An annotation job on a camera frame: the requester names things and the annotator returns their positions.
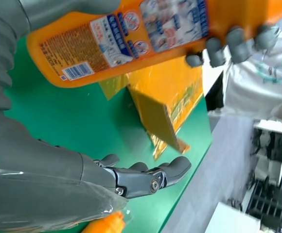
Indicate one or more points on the green table mat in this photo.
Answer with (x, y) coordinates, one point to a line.
(82, 128)

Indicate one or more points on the yellow taped cardboard sheet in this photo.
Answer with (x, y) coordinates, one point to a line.
(170, 86)

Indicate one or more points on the white table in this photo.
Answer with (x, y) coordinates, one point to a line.
(208, 75)

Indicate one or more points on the white box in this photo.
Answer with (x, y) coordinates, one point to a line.
(228, 222)

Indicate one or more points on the black and white equipment rack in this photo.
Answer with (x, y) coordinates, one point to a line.
(274, 193)

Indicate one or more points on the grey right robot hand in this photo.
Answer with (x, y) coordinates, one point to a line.
(34, 180)

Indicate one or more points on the person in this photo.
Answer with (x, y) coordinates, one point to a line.
(252, 90)

